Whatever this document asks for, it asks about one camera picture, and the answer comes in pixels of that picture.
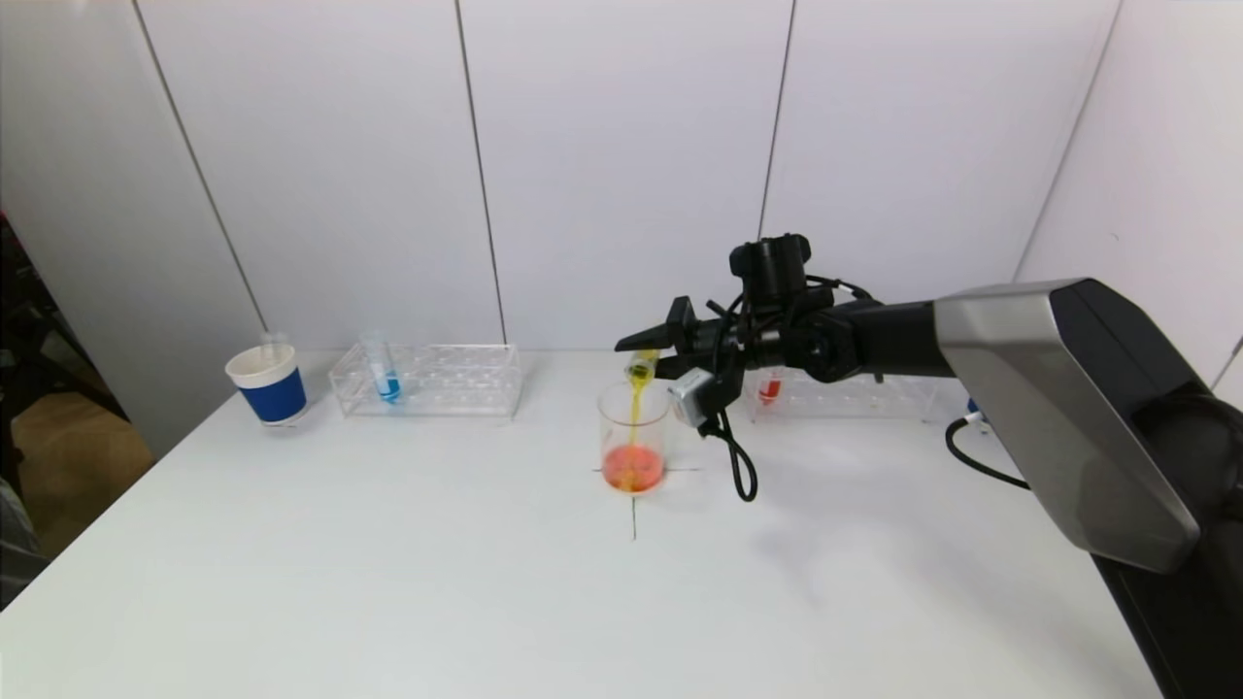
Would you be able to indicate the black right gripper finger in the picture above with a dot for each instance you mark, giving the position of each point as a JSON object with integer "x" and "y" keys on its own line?
{"x": 649, "y": 339}
{"x": 672, "y": 372}

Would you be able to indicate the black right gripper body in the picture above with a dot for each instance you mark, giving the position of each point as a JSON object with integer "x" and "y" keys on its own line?
{"x": 683, "y": 324}

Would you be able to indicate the test tube with yellow pigment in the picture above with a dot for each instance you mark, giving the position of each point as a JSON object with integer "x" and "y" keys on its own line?
{"x": 641, "y": 369}

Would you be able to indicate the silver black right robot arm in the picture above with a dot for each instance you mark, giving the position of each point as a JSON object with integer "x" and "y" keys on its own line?
{"x": 1049, "y": 388}

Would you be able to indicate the test tube with red pigment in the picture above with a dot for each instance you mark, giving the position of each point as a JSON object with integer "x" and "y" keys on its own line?
{"x": 769, "y": 391}

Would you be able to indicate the clear glass beaker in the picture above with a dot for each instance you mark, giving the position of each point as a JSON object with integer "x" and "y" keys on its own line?
{"x": 632, "y": 466}

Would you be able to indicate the clear acrylic test tube rack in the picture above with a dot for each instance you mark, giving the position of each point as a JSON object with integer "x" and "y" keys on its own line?
{"x": 845, "y": 396}
{"x": 437, "y": 384}

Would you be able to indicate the test tube with blue pigment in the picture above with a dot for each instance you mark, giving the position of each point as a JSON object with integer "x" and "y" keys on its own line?
{"x": 388, "y": 390}

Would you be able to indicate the clear plastic wrap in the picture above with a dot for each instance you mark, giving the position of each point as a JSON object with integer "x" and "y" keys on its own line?
{"x": 14, "y": 534}

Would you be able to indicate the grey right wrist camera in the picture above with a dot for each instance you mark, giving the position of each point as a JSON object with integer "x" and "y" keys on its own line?
{"x": 691, "y": 398}

